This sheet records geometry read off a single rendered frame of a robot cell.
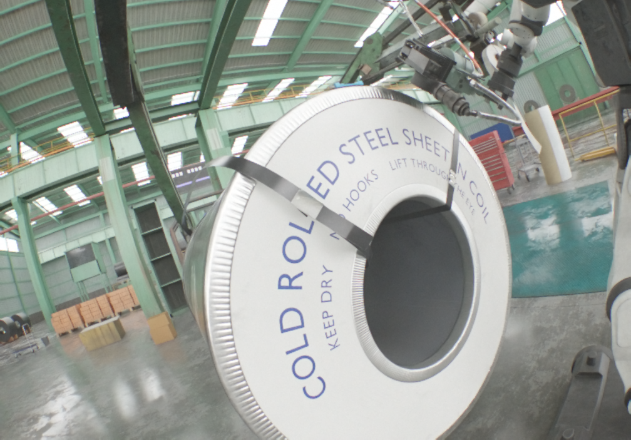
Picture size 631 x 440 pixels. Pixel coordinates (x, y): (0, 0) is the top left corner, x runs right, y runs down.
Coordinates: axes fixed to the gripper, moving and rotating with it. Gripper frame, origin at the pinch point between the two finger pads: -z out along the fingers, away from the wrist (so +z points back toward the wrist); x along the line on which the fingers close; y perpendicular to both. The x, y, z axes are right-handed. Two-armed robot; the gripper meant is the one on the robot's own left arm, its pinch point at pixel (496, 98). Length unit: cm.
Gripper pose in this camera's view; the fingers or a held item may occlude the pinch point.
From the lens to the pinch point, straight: 112.7
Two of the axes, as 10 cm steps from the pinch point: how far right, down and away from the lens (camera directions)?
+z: 2.7, -8.1, -5.3
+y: 9.4, 1.0, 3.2
